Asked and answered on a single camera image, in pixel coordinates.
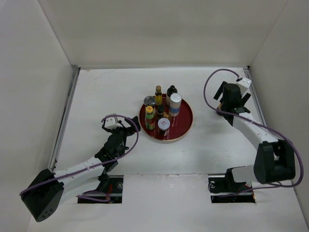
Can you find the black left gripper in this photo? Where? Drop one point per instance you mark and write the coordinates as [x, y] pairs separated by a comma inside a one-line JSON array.
[[129, 130]]

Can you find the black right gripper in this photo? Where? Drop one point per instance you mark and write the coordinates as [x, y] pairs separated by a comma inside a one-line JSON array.
[[244, 99]]

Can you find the green label sauce bottle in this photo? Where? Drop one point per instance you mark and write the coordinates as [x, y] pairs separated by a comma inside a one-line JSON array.
[[149, 118]]

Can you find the small black label spice bottle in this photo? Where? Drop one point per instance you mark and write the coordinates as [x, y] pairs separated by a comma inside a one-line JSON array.
[[160, 111]]

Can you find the small yellow label bottle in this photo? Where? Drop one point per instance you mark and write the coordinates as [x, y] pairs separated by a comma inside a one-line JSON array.
[[158, 95]]

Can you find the blue label granule bottle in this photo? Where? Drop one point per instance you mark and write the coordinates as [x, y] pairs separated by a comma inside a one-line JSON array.
[[175, 104]]

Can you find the black cap clear bottle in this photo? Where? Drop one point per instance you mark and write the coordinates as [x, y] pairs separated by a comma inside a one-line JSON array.
[[172, 89]]

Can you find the red cap sauce jar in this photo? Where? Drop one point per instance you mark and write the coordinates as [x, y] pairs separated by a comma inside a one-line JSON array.
[[219, 109]]

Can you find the white lid small jar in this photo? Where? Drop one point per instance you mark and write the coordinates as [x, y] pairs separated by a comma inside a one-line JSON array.
[[163, 126]]

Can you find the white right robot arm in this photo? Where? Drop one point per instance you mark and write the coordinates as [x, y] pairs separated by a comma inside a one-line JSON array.
[[274, 160]]

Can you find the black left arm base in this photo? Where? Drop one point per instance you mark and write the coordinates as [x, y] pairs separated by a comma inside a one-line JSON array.
[[109, 191]]

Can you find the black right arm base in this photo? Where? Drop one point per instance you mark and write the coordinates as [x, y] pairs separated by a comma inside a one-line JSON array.
[[224, 189]]

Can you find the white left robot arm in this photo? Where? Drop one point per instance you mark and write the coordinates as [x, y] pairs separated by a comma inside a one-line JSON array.
[[50, 189]]

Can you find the red round tray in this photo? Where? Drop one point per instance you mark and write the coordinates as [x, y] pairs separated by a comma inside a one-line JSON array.
[[180, 125]]

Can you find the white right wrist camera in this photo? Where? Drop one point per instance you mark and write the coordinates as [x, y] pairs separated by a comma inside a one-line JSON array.
[[244, 84]]

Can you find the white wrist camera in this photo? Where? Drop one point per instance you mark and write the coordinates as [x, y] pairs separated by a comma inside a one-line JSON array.
[[110, 122], [244, 84]]

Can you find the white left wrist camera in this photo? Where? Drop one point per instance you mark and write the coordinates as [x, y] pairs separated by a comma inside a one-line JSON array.
[[110, 122]]

